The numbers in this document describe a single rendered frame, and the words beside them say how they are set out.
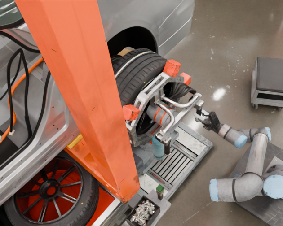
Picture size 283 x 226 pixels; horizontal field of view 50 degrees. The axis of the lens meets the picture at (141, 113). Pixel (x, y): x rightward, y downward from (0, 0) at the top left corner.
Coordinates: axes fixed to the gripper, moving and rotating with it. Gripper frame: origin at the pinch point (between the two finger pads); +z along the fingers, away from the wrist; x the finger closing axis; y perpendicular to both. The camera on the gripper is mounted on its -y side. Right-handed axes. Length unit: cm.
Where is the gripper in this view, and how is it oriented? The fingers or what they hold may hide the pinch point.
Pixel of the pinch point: (196, 111)
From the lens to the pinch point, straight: 210.2
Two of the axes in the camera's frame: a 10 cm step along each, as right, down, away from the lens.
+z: -7.5, -5.2, 4.1
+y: 0.8, 5.4, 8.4
